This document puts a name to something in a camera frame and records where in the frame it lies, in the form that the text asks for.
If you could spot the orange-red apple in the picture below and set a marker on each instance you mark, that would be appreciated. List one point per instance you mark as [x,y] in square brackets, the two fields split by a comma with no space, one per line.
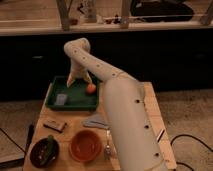
[91,88]

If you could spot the green plastic tray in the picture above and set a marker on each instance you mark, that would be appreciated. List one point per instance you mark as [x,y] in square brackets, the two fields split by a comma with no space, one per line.
[78,99]

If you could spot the dark brown bowl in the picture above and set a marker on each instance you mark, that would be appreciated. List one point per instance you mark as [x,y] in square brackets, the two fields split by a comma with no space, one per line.
[37,151]

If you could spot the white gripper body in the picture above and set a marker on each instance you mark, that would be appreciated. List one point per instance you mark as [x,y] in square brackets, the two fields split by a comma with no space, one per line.
[77,71]

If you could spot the grey sponge in tray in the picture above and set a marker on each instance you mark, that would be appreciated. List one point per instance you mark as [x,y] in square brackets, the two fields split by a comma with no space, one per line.
[61,99]

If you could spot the metal fork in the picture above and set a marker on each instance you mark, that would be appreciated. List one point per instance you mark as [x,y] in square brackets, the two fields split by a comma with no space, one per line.
[107,148]

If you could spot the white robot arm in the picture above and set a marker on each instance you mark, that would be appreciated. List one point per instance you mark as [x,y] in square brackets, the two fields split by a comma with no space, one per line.
[123,97]

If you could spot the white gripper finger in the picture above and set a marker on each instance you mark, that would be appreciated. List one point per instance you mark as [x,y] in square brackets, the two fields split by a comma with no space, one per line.
[70,80]
[87,78]

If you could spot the green vegetable in bowl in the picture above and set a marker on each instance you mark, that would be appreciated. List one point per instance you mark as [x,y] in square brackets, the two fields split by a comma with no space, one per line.
[48,150]

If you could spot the black bag on shelf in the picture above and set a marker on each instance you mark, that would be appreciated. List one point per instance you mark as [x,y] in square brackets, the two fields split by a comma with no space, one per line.
[161,10]

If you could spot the grey cloth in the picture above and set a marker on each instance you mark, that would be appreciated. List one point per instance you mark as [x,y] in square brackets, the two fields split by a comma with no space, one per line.
[95,121]

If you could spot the orange plastic bowl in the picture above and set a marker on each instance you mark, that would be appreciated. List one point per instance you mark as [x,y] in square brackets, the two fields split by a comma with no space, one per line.
[85,146]

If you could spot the small brown box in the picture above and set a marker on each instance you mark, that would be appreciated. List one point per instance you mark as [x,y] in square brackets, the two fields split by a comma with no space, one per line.
[55,125]

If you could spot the white marker pen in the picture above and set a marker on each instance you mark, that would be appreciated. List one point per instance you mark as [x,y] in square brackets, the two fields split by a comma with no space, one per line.
[160,135]

